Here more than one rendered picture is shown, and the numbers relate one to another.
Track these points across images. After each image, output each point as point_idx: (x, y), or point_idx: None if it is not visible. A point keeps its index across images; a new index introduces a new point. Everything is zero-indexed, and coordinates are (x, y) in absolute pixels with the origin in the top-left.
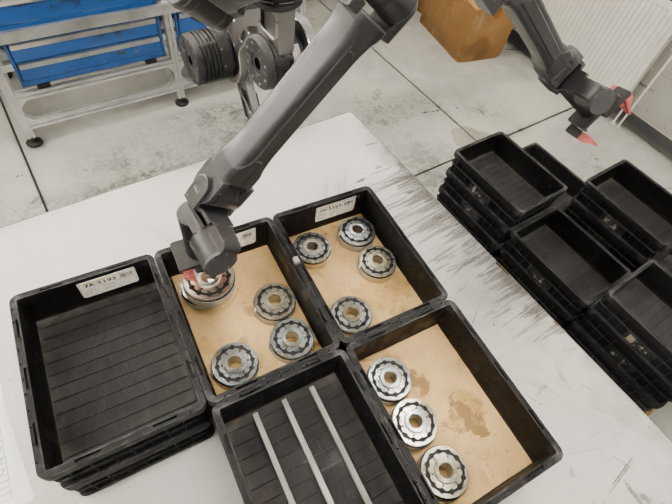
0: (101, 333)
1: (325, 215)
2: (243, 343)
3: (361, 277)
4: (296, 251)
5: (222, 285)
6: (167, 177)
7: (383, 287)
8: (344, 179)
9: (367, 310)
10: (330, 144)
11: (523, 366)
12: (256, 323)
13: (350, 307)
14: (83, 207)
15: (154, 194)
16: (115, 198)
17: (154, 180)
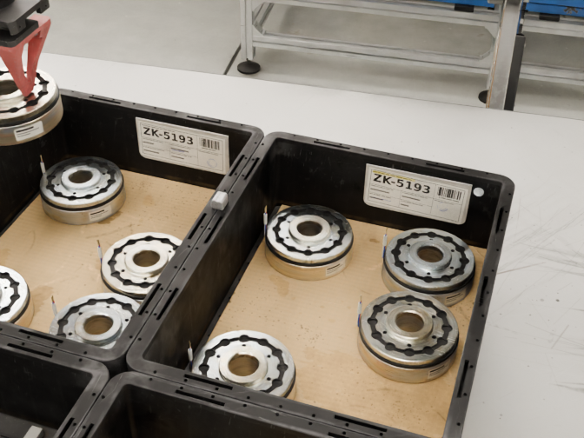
0: None
1: (389, 198)
2: (24, 282)
3: (355, 342)
4: (241, 192)
5: (6, 109)
6: (262, 86)
7: (379, 388)
8: (564, 225)
9: (281, 386)
10: None
11: None
12: (93, 284)
13: (251, 355)
14: (121, 70)
15: (220, 96)
16: (168, 78)
17: (241, 82)
